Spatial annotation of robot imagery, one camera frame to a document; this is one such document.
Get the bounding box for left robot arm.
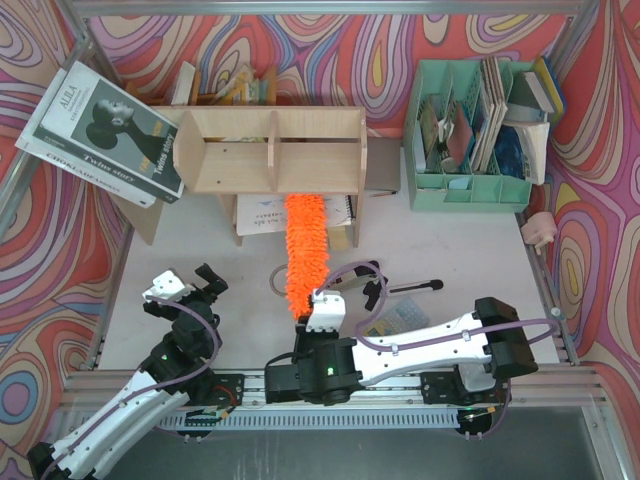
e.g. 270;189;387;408
27;263;228;479

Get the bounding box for gold grey calculator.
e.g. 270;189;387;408
364;297;429;337

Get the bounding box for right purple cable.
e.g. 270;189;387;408
313;260;561;441

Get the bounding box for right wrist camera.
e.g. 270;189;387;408
305;289;346;333

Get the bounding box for red notebook in organizer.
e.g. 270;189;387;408
446;102;473;167

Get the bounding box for pencil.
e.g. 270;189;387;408
370;191;398;198

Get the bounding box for blue yellow book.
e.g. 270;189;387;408
532;56;566;117

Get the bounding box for yellow sticky note pad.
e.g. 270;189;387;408
327;226;350;251

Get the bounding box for pink tape dispenser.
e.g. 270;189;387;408
521;211;557;255

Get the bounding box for green desk organizer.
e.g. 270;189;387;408
403;59;532;213

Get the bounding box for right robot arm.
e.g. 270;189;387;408
264;297;538;406

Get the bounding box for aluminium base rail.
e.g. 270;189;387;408
60;359;606;412

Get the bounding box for spiral drawing notebook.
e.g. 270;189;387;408
236;194;354;236

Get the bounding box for clear tape roll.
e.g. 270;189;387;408
269;264;288;297

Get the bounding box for books behind shelf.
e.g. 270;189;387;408
125;62;277;106

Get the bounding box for grey black stapler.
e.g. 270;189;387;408
329;266;377;291

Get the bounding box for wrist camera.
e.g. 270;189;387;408
142;269;195;302
305;289;346;333

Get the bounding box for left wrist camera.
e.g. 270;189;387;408
142;269;195;302

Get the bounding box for wooden bookshelf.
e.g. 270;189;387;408
109;104;369;249

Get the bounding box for white book under Twins story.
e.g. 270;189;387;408
15;68;166;209

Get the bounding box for stack of thin books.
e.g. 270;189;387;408
470;56;507;173

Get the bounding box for black handled tool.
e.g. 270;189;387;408
362;279;444;311

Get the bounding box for orange microfiber duster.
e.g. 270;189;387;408
285;194;329;321

